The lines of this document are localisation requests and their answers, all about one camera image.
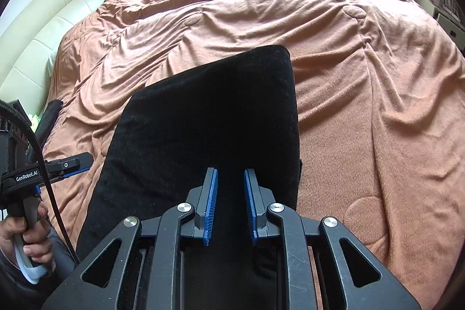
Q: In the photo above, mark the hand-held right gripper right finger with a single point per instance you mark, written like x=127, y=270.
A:
x=251, y=204

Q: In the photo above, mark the folded black garment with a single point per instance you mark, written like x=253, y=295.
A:
x=51, y=117

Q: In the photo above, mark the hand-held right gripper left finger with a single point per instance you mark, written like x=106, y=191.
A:
x=210, y=204

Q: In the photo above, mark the person's left leg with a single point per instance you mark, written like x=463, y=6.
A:
x=61, y=248

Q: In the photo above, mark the black pants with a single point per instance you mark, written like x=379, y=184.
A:
x=218, y=114

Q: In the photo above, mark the brown blanket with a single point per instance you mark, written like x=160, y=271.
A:
x=363, y=95

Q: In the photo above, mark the green tissue pack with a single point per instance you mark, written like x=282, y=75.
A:
x=34, y=118

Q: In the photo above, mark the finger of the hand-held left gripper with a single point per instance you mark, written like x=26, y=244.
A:
x=71, y=163

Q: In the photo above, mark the pale green pillow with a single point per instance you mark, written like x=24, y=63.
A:
x=52, y=60

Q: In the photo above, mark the cream padded headboard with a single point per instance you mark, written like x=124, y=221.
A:
x=54, y=5

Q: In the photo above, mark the person's left hand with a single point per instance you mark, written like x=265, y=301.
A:
x=34, y=244

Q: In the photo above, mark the white nightstand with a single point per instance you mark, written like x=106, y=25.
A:
x=443, y=12

